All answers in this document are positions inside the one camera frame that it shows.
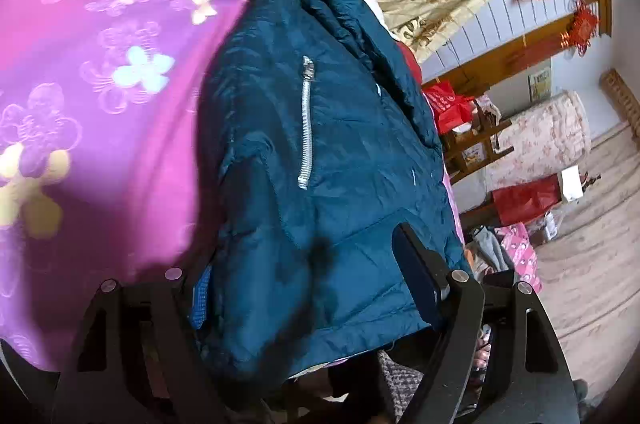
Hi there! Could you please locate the pink patterned cloth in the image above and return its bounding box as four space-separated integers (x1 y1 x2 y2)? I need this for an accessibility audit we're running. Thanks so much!
494 222 543 296

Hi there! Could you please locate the red cloth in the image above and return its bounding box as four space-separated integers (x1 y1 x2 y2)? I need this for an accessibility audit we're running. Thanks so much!
396 41 424 87

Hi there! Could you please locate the red knot ornament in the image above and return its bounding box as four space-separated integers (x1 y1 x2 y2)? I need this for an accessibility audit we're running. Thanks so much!
560 0 600 56

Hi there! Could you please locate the small wall picture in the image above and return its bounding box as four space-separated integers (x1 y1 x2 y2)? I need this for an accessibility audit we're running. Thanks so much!
528 71 552 102

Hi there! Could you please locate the red gift bag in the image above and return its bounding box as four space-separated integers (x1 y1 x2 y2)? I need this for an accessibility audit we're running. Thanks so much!
491 175 563 227

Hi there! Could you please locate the white paper sheet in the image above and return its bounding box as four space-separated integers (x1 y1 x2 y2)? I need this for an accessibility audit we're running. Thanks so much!
560 165 585 204

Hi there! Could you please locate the wicker basket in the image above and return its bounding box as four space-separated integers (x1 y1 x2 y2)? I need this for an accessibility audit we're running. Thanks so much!
599 69 640 145

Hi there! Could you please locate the teal padded jacket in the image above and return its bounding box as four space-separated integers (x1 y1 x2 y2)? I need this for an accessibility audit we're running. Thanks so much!
192 0 473 400

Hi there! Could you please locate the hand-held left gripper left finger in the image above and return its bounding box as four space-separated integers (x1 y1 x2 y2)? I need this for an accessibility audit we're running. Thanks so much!
50 265 227 424

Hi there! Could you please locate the wooden chair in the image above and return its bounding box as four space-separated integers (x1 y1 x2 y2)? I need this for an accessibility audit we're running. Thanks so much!
442 96 516 186

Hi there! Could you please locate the purple floral bedsheet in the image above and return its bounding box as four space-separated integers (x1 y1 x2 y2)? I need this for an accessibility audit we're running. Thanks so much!
0 0 321 377

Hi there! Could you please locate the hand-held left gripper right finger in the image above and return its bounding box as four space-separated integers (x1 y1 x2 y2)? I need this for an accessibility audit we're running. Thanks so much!
392 223 582 424

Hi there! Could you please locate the red plastic bag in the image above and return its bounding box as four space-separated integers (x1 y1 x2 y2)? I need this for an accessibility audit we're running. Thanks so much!
422 80 476 135

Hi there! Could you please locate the grey checked cloth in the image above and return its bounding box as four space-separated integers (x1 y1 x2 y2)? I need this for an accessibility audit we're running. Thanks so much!
376 350 426 424

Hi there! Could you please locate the rolled pink floral quilt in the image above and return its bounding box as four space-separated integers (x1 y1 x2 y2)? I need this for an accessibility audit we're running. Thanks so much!
482 90 592 191

